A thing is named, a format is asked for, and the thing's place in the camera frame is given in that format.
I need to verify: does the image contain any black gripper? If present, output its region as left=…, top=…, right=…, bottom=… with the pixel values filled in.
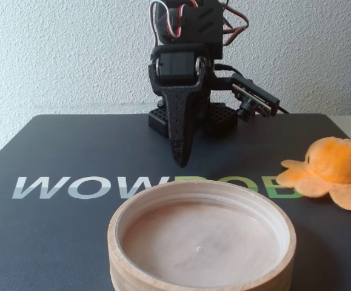
left=148, top=43, right=215, bottom=168

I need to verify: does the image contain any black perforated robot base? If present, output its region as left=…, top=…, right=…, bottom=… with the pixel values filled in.
left=148, top=102, right=239, bottom=139

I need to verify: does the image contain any round wooden box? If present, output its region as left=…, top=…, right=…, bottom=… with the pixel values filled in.
left=107, top=178, right=297, bottom=291

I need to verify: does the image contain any orange octopus plush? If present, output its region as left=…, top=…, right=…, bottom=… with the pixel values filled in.
left=276, top=136, right=351, bottom=211

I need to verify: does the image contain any dark mat with WOWROBO logo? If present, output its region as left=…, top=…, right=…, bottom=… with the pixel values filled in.
left=0, top=113, right=351, bottom=291

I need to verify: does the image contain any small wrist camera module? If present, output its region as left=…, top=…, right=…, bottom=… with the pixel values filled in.
left=230, top=73, right=281, bottom=123

